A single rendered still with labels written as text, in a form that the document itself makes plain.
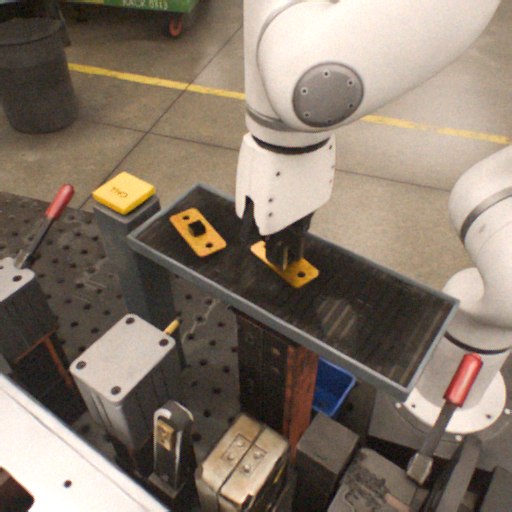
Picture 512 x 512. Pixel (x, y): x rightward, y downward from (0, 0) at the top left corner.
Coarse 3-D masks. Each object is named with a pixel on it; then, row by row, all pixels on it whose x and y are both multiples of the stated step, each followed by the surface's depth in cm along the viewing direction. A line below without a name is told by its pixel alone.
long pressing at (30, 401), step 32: (0, 384) 67; (0, 416) 64; (32, 416) 64; (0, 448) 61; (32, 448) 61; (64, 448) 61; (96, 448) 61; (32, 480) 59; (64, 480) 59; (96, 480) 59; (128, 480) 59
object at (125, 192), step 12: (120, 180) 72; (132, 180) 72; (96, 192) 70; (108, 192) 70; (120, 192) 70; (132, 192) 70; (144, 192) 70; (108, 204) 69; (120, 204) 68; (132, 204) 68
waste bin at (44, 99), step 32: (0, 0) 248; (32, 0) 241; (0, 32) 245; (32, 32) 250; (64, 32) 271; (0, 64) 259; (32, 64) 261; (64, 64) 278; (0, 96) 278; (32, 96) 273; (64, 96) 285; (32, 128) 286
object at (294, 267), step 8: (256, 248) 62; (264, 248) 62; (264, 256) 61; (288, 256) 60; (288, 264) 60; (296, 264) 60; (304, 264) 60; (280, 272) 59; (288, 272) 59; (296, 272) 59; (304, 272) 59; (312, 272) 59; (288, 280) 58; (296, 280) 58; (304, 280) 58
